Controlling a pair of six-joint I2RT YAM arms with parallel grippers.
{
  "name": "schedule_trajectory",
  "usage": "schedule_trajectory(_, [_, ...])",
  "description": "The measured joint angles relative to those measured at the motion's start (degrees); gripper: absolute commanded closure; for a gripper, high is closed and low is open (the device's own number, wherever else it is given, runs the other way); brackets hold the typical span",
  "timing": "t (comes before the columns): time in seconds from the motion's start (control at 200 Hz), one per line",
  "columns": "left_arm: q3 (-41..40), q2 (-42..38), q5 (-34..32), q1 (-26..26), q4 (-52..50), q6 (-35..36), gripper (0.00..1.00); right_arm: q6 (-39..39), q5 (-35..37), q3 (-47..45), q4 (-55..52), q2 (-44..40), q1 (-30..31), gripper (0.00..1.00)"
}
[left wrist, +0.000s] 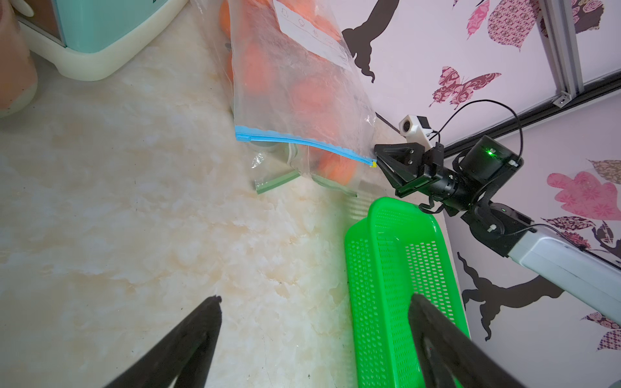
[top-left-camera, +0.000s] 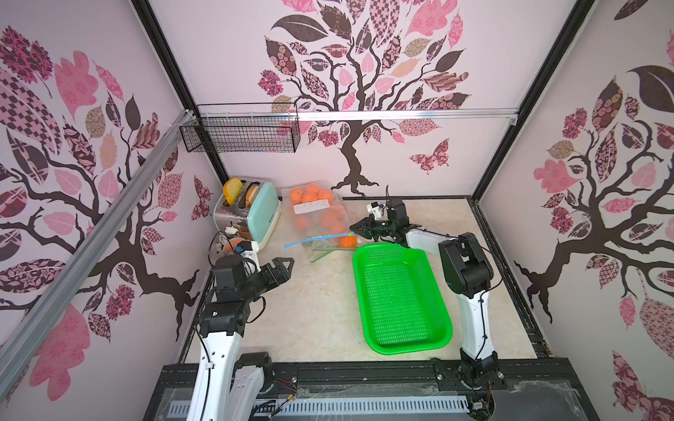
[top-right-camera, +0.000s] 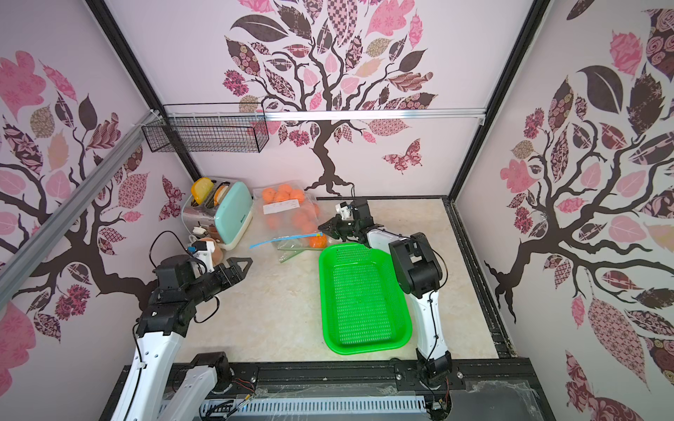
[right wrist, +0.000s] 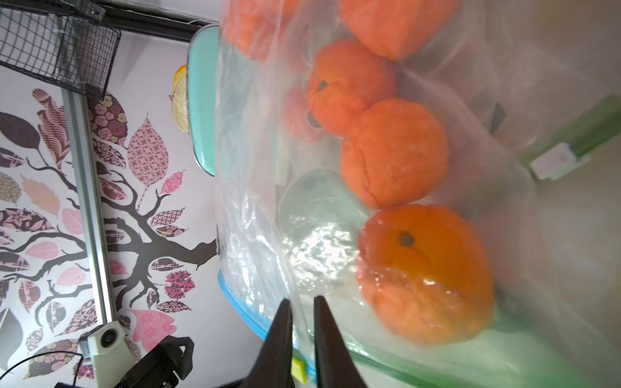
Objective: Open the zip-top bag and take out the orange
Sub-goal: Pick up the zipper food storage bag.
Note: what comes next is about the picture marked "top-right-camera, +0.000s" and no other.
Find blue-zip clear bag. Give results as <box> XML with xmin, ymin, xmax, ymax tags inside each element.
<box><xmin>250</xmin><ymin>181</ymin><xmax>321</xmax><ymax>249</ymax></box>

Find black wire wall basket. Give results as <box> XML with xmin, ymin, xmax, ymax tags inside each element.
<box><xmin>142</xmin><ymin>100</ymin><xmax>271</xmax><ymax>154</ymax></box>

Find pink ceramic mug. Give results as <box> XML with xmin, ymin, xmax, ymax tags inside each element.
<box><xmin>192</xmin><ymin>238</ymin><xmax>224</xmax><ymax>268</ymax></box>

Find yellow toast slice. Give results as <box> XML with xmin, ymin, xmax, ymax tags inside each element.
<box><xmin>191</xmin><ymin>177</ymin><xmax>214</xmax><ymax>205</ymax></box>

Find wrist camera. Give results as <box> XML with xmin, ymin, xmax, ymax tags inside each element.
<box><xmin>187</xmin><ymin>239</ymin><xmax>216</xmax><ymax>273</ymax></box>
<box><xmin>335</xmin><ymin>202</ymin><xmax>354</xmax><ymax>221</ymax></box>

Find green plastic basket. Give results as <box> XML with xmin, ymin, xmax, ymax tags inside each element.
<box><xmin>319</xmin><ymin>243</ymin><xmax>412</xmax><ymax>355</ymax></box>

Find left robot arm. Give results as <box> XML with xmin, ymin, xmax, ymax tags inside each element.
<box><xmin>111</xmin><ymin>254</ymin><xmax>253</xmax><ymax>420</ymax></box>

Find white cable duct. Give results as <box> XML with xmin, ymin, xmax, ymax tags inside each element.
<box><xmin>199</xmin><ymin>396</ymin><xmax>427</xmax><ymax>420</ymax></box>

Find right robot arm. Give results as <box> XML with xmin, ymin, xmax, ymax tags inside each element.
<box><xmin>319</xmin><ymin>198</ymin><xmax>452</xmax><ymax>385</ymax></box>

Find green-zip bag of oranges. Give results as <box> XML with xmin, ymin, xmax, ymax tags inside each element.
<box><xmin>276</xmin><ymin>233</ymin><xmax>329</xmax><ymax>263</ymax></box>

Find mint green toaster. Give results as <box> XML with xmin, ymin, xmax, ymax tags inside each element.
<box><xmin>181</xmin><ymin>176</ymin><xmax>254</xmax><ymax>251</ymax></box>

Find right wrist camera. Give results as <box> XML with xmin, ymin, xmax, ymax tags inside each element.
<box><xmin>335</xmin><ymin>202</ymin><xmax>354</xmax><ymax>221</ymax></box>

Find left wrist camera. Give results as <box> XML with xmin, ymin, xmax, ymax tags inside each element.
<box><xmin>187</xmin><ymin>239</ymin><xmax>216</xmax><ymax>273</ymax></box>

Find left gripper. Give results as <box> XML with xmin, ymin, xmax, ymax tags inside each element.
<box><xmin>184</xmin><ymin>258</ymin><xmax>252</xmax><ymax>305</ymax></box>

